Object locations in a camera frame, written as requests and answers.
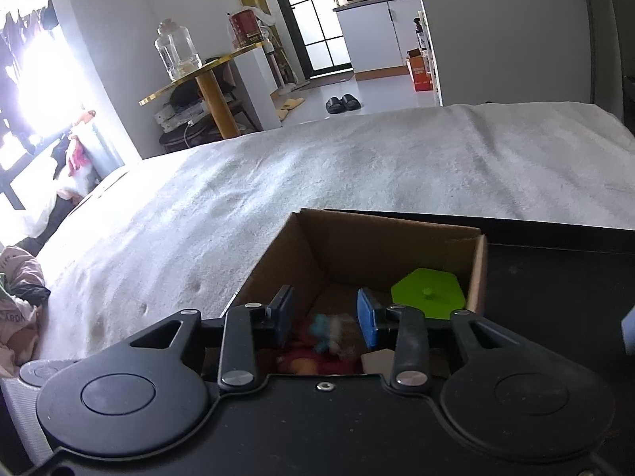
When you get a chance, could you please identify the red box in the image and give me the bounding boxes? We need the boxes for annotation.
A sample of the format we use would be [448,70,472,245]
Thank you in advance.
[229,10,264,49]

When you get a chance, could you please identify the white shelf unit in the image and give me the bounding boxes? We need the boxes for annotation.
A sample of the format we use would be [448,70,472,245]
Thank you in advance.
[419,10,443,108]

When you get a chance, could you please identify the pink beige clothing pile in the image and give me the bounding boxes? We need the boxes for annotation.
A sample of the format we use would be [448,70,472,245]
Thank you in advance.
[0,245,51,378]

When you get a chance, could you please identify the cardboard box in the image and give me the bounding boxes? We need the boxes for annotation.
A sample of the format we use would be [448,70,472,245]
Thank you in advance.
[218,208,489,378]

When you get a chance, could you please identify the orange carton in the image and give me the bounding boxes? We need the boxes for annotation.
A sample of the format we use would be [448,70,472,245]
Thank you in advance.
[406,48,434,93]

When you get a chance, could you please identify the red pink hanging clothes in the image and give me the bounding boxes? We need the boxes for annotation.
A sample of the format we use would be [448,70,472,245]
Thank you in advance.
[50,109,101,195]

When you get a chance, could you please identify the small white blue toy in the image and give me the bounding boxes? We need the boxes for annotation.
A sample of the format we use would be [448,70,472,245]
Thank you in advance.
[308,313,358,358]

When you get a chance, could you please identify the white kitchen cabinet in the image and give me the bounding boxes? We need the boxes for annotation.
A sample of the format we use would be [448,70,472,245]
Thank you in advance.
[333,0,427,74]

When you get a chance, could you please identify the green hexagonal toy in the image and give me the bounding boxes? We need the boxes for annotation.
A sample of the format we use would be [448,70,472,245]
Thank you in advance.
[390,268,467,322]

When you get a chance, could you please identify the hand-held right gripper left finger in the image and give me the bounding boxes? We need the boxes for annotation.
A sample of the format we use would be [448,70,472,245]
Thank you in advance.
[128,285,296,392]

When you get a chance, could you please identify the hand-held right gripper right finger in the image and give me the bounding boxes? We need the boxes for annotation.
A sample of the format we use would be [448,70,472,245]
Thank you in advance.
[357,288,529,392]

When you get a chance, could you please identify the hanging laundry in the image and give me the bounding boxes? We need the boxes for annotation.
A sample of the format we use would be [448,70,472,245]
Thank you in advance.
[0,0,61,86]

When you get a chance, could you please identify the round gold-edged table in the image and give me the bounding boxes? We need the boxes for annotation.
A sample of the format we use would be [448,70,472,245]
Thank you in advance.
[139,42,266,140]

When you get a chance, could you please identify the white fleece blanket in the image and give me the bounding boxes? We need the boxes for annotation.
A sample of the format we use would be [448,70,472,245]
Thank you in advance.
[30,102,635,363]

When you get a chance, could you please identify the red toy figure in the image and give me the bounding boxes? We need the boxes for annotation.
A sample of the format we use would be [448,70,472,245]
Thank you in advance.
[275,340,360,375]

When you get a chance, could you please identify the dark vertical pipe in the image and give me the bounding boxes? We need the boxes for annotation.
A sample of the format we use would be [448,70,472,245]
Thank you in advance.
[581,0,599,105]

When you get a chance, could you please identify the square glass jar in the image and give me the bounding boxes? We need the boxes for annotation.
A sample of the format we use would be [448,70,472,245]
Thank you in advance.
[155,20,203,81]

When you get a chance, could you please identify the black round stool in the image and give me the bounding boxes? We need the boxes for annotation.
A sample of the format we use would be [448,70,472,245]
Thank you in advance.
[159,124,225,155]

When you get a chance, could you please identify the black-framed glass door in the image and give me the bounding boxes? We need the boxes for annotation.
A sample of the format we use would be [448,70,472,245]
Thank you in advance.
[263,0,356,78]

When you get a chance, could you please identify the black tray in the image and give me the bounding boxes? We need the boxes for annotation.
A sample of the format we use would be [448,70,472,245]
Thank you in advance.
[322,208,635,397]

